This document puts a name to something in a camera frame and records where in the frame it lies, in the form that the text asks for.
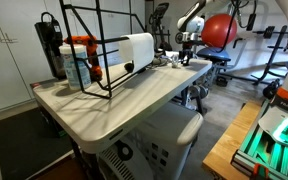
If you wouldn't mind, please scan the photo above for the orange cordless drill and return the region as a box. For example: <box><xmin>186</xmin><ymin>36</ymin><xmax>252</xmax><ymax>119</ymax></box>
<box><xmin>63</xmin><ymin>34</ymin><xmax>103</xmax><ymax>82</ymax></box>

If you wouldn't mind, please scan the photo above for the white paper towel roll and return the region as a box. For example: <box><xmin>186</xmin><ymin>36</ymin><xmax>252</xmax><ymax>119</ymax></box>
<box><xmin>117</xmin><ymin>32</ymin><xmax>155</xmax><ymax>73</ymax></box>

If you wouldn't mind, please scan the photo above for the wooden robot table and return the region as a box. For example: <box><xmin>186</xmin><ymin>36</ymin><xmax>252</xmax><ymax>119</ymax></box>
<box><xmin>202</xmin><ymin>97</ymin><xmax>265</xmax><ymax>180</ymax></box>

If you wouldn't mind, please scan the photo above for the red exercise ball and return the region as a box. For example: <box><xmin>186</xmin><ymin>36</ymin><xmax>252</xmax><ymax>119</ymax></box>
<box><xmin>201</xmin><ymin>13</ymin><xmax>238</xmax><ymax>48</ymax></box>

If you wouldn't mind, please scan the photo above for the black floor mat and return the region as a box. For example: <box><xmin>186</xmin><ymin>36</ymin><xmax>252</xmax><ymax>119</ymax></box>
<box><xmin>0</xmin><ymin>106</ymin><xmax>73</xmax><ymax>180</ymax></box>

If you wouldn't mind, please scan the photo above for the small black floor weight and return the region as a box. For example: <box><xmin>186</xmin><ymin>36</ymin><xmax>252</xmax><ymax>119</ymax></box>
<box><xmin>216</xmin><ymin>75</ymin><xmax>228</xmax><ymax>88</ymax></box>

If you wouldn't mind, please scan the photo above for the black weight bench frame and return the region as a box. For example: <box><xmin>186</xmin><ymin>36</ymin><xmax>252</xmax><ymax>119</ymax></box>
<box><xmin>232</xmin><ymin>24</ymin><xmax>288</xmax><ymax>86</ymax></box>

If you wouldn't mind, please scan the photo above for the white laundry hamper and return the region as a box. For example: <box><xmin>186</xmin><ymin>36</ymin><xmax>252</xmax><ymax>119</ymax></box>
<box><xmin>97</xmin><ymin>101</ymin><xmax>205</xmax><ymax>180</ymax></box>

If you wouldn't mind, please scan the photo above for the black dumbbell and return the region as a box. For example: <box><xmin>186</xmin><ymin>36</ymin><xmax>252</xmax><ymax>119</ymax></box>
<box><xmin>187</xmin><ymin>84</ymin><xmax>210</xmax><ymax>101</ymax></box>

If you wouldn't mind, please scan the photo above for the white wipes canister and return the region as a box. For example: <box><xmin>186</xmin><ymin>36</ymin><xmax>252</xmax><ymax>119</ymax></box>
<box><xmin>58</xmin><ymin>43</ymin><xmax>92</xmax><ymax>91</ymax></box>

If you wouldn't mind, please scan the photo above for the black corded appliance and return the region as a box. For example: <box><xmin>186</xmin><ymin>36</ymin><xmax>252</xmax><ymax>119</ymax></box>
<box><xmin>34</xmin><ymin>11</ymin><xmax>67</xmax><ymax>80</ymax></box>

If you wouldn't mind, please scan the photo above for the small clear glass jar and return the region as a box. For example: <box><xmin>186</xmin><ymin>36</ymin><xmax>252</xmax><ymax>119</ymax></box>
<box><xmin>171</xmin><ymin>53</ymin><xmax>181</xmax><ymax>69</ymax></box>

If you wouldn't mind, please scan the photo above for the blue balance dome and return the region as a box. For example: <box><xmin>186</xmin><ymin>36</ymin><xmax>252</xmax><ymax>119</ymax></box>
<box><xmin>196</xmin><ymin>46</ymin><xmax>232</xmax><ymax>63</ymax></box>

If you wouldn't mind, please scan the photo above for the green lit base frame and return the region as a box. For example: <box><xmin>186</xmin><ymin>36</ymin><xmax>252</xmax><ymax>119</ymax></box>
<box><xmin>230</xmin><ymin>99</ymin><xmax>288</xmax><ymax>180</ymax></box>

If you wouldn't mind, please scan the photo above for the black wire rack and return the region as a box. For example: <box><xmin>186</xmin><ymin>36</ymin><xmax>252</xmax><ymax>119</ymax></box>
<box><xmin>58</xmin><ymin>0</ymin><xmax>148</xmax><ymax>100</ymax></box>

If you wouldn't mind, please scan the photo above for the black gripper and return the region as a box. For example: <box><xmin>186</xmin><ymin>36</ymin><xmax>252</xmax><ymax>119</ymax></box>
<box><xmin>179</xmin><ymin>40</ymin><xmax>194</xmax><ymax>67</ymax></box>

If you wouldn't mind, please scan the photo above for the white cabinet with handles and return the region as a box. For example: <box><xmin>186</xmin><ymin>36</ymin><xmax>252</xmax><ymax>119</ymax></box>
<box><xmin>0</xmin><ymin>0</ymin><xmax>147</xmax><ymax>116</ymax></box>

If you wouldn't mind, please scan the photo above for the orange clamp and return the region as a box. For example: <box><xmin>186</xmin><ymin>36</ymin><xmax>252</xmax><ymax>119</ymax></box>
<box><xmin>252</xmin><ymin>163</ymin><xmax>270</xmax><ymax>180</ymax></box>

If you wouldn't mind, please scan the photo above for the black elliptical machine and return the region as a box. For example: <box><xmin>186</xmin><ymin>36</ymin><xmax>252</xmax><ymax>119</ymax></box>
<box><xmin>148</xmin><ymin>2</ymin><xmax>173</xmax><ymax>51</ymax></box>

